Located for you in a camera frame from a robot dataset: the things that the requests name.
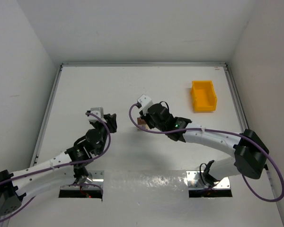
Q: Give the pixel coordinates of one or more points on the metal base plate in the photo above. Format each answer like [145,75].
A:
[94,180]
[194,182]

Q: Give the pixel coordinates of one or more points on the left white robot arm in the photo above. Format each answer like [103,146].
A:
[66,168]

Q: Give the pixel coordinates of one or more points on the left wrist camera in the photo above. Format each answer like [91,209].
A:
[95,113]

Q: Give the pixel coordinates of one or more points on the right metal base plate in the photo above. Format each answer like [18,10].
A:
[194,182]

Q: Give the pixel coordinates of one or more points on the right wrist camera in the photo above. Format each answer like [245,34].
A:
[144,103]

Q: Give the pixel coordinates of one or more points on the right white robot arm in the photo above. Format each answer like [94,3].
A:
[243,157]

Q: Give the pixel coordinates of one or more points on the brown wood block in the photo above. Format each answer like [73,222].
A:
[141,122]

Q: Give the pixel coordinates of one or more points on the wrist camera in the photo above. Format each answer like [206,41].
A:
[95,113]
[144,103]

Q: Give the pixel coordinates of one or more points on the white front cover board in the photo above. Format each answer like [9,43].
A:
[149,199]

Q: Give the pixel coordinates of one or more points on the yellow plastic bin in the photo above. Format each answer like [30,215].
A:
[203,95]

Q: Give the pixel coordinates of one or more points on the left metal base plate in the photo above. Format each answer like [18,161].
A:
[94,180]

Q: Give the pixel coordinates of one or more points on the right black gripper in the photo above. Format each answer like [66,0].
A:
[145,121]

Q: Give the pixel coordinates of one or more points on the aluminium table frame rail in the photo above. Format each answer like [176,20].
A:
[133,74]

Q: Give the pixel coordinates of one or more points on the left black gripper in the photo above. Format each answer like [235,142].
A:
[110,122]

